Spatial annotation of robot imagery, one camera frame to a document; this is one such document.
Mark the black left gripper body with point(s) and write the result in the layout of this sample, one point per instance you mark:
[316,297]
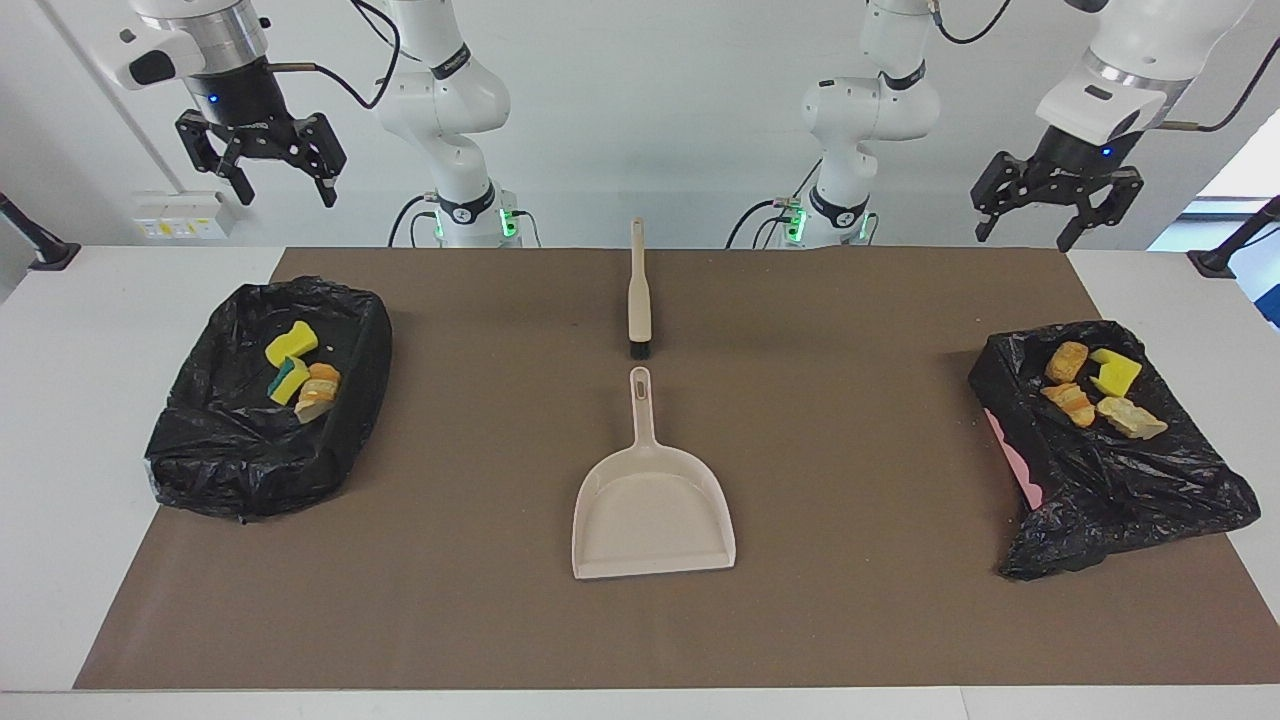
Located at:
[1075,165]

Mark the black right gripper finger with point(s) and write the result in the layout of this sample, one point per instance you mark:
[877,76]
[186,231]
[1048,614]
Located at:
[318,155]
[215,155]

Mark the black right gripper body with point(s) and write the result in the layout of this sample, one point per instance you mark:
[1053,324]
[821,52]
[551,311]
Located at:
[240,105]

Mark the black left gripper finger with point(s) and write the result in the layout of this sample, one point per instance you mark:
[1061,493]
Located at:
[1105,200]
[1005,185]

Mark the brown sponge chunk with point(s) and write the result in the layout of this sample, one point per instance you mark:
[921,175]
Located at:
[1067,362]

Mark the yellow sponge piece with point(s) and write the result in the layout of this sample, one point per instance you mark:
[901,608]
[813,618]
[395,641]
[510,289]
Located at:
[288,383]
[290,345]
[1116,373]

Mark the pale sponge chunk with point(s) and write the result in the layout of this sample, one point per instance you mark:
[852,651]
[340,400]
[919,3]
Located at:
[1130,417]
[1070,405]
[318,393]

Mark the beige hand brush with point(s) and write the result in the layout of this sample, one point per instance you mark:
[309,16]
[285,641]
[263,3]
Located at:
[639,300]

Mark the beige plastic dustpan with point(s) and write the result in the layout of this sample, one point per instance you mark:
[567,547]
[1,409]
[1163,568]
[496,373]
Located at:
[652,510]

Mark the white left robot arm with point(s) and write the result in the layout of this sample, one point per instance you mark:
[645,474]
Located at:
[860,110]

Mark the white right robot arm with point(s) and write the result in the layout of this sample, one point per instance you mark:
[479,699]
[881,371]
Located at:
[440,100]

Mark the pink bin with black bag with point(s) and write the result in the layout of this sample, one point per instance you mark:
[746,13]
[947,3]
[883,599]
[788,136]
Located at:
[1130,490]

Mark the bin lined with black bag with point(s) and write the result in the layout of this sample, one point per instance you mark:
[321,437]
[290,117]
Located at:
[230,450]

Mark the brown table mat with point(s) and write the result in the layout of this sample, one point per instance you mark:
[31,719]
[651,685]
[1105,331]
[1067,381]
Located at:
[640,640]

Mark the white wall socket box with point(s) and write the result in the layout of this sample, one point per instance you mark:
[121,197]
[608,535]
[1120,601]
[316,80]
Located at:
[185,215]

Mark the white wall conduit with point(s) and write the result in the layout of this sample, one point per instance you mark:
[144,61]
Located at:
[76,48]

